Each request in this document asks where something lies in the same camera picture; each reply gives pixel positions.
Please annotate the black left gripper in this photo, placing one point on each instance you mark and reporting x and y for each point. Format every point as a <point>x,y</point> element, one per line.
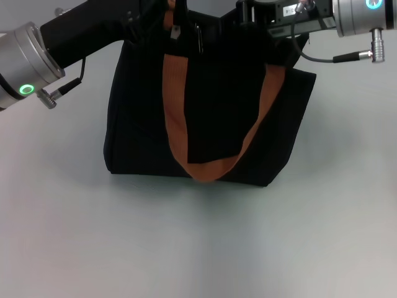
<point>87,31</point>

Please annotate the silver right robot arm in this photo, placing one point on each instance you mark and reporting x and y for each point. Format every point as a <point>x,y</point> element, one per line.
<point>359,15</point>

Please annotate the silver zipper pull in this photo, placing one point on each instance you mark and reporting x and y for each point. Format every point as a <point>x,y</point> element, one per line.
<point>200,40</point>

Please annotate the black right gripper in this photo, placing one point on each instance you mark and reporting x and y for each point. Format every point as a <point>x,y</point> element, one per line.
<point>310,12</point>

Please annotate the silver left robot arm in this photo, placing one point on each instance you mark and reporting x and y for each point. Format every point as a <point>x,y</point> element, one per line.
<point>24,56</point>

